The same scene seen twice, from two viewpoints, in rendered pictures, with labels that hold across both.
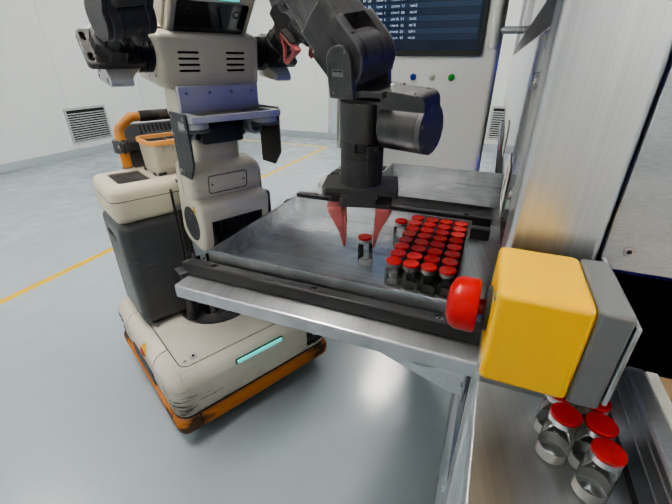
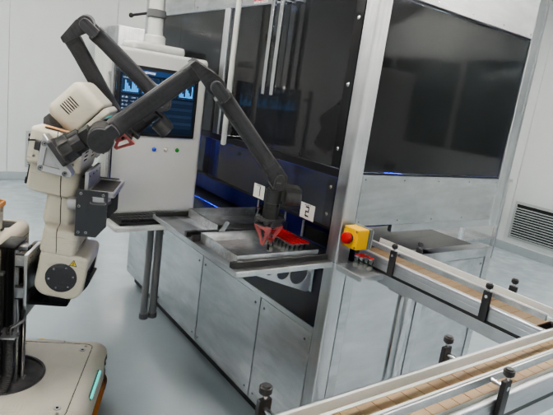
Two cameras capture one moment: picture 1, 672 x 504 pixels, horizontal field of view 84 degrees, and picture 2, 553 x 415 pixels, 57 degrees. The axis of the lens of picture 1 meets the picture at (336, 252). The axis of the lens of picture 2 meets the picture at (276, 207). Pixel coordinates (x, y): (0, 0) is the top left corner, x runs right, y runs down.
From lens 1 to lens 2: 1.54 m
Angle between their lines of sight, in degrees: 57
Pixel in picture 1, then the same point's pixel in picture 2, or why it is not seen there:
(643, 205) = (360, 212)
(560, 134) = (349, 200)
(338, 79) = (278, 184)
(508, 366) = (360, 245)
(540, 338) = (364, 237)
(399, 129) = (295, 198)
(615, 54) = (355, 187)
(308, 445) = not seen: outside the picture
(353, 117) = (277, 195)
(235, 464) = not seen: outside the picture
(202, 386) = not seen: outside the picture
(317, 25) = (273, 168)
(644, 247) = (360, 220)
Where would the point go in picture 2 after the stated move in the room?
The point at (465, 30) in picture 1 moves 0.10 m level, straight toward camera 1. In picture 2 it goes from (183, 124) to (195, 127)
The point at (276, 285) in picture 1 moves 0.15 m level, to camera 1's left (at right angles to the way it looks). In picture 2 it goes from (271, 260) to (244, 269)
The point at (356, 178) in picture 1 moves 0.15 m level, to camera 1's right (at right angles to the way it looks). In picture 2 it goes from (275, 216) to (296, 211)
